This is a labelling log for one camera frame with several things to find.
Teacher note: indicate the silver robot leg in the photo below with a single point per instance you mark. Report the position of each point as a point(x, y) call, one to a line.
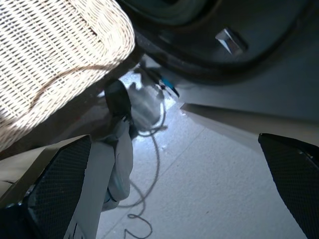
point(122, 154)

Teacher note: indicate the pale woven laundry basket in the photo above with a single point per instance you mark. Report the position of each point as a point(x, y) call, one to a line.
point(49, 49)

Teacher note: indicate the small blue black connector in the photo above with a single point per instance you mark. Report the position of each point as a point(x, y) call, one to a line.
point(169, 87)

